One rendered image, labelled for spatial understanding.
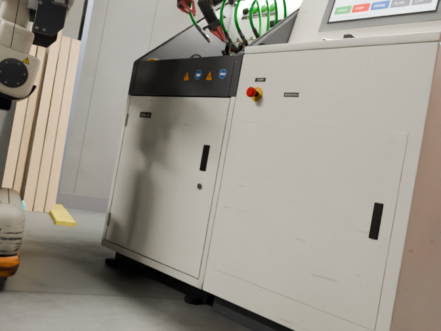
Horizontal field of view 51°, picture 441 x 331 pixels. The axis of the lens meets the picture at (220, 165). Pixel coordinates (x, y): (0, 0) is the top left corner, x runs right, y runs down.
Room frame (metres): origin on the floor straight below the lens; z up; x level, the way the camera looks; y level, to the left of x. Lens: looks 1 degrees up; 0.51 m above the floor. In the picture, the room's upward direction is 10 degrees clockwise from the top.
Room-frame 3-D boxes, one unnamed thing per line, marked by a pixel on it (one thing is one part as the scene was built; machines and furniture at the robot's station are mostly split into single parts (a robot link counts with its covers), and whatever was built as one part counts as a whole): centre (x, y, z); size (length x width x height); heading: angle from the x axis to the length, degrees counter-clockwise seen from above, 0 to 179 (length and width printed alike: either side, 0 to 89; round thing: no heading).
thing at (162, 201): (1.96, 0.24, 0.44); 0.65 x 0.02 x 0.68; 46
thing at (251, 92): (1.63, -0.07, 0.80); 0.05 x 0.04 x 0.05; 46
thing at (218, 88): (1.97, 0.22, 0.87); 0.62 x 0.04 x 0.16; 46
